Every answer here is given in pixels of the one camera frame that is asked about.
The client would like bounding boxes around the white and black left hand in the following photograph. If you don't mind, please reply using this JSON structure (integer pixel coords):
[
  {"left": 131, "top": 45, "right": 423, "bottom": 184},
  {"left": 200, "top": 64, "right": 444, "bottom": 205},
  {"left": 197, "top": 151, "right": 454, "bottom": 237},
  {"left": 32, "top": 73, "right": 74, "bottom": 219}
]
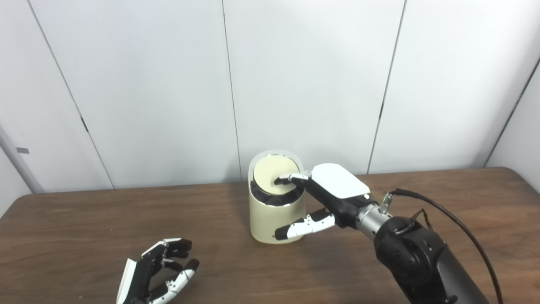
[{"left": 116, "top": 238, "right": 200, "bottom": 304}]

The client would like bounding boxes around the white and black right hand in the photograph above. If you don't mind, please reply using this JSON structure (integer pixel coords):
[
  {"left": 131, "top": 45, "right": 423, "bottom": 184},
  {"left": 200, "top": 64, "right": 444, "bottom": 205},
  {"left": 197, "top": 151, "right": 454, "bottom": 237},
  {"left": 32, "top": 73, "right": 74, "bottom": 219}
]
[{"left": 274, "top": 163, "right": 372, "bottom": 241}]

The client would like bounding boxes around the round cream bin lid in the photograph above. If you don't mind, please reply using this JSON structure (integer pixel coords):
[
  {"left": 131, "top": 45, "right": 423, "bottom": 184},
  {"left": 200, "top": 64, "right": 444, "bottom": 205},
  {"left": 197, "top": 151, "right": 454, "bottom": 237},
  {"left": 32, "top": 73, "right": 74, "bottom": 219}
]
[{"left": 253, "top": 157, "right": 300, "bottom": 195}]

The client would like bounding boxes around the cream-colored table bin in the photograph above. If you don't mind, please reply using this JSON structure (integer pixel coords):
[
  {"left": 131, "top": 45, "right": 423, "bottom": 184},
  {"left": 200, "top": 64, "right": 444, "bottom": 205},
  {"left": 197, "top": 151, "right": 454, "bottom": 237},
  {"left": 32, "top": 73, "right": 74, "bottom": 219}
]
[{"left": 248, "top": 149, "right": 307, "bottom": 244}]

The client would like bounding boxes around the black bin liner bag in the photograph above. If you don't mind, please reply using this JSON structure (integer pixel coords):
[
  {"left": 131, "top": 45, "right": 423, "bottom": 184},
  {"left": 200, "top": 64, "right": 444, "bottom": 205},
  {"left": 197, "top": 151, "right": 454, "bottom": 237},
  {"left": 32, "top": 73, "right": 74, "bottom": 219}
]
[{"left": 251, "top": 179, "right": 305, "bottom": 206}]

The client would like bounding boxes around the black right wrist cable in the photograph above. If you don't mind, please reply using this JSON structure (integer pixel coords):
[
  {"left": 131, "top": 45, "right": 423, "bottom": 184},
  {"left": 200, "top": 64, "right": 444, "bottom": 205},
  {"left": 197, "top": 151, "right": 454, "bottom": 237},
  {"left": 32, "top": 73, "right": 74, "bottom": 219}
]
[{"left": 380, "top": 189, "right": 505, "bottom": 304}]

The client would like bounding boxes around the grey wall post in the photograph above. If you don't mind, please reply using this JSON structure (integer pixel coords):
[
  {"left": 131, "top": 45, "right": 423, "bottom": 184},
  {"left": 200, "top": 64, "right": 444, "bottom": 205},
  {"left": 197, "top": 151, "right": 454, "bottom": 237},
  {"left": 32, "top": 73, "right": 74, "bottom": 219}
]
[{"left": 0, "top": 125, "right": 45, "bottom": 194}]

